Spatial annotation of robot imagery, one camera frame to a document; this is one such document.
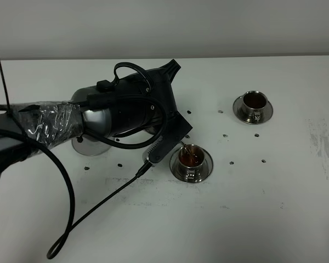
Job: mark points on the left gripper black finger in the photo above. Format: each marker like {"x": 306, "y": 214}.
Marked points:
{"x": 171, "y": 69}

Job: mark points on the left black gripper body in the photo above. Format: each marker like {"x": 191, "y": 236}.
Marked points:
{"x": 138, "y": 114}

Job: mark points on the stainless steel teapot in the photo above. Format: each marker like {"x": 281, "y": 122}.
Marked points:
{"x": 153, "y": 131}

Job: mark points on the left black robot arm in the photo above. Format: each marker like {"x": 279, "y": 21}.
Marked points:
{"x": 92, "y": 111}

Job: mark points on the teapot steel saucer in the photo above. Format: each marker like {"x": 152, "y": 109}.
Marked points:
{"x": 87, "y": 146}

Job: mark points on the near stainless steel teacup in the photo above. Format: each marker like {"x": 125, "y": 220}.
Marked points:
{"x": 191, "y": 156}

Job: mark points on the stainless steel teacup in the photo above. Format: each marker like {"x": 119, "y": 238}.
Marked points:
{"x": 191, "y": 156}
{"x": 254, "y": 100}

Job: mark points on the far stainless steel teacup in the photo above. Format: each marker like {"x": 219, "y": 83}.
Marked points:
{"x": 254, "y": 100}

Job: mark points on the near steel saucer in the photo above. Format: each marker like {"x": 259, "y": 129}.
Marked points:
{"x": 191, "y": 175}

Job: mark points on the far steel saucer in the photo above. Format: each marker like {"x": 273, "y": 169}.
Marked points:
{"x": 250, "y": 115}

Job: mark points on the black zip tie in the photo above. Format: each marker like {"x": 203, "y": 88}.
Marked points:
{"x": 2, "y": 76}

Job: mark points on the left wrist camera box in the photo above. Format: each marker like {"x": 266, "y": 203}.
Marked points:
{"x": 177, "y": 128}

